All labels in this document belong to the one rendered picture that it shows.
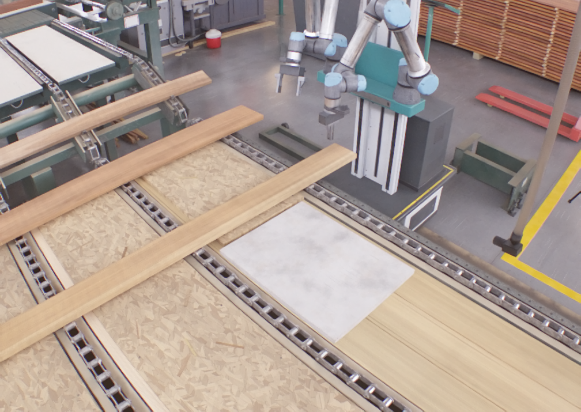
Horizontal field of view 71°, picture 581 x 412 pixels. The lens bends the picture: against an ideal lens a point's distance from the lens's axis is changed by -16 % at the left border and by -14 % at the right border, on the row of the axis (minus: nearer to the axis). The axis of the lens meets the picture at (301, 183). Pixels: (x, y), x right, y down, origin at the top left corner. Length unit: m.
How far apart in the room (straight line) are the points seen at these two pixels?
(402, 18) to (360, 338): 1.34
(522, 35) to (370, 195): 4.28
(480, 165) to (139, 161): 2.57
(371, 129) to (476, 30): 4.24
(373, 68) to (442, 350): 1.68
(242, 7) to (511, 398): 6.95
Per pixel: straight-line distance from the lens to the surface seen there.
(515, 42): 6.71
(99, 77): 3.76
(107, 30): 5.06
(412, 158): 3.02
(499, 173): 3.76
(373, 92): 2.57
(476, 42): 6.95
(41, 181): 2.84
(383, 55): 2.66
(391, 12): 2.08
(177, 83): 3.08
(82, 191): 2.30
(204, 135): 2.54
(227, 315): 1.64
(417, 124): 2.90
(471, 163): 3.84
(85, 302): 1.75
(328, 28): 2.51
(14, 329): 1.78
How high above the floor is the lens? 2.10
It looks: 35 degrees down
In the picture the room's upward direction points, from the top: 1 degrees clockwise
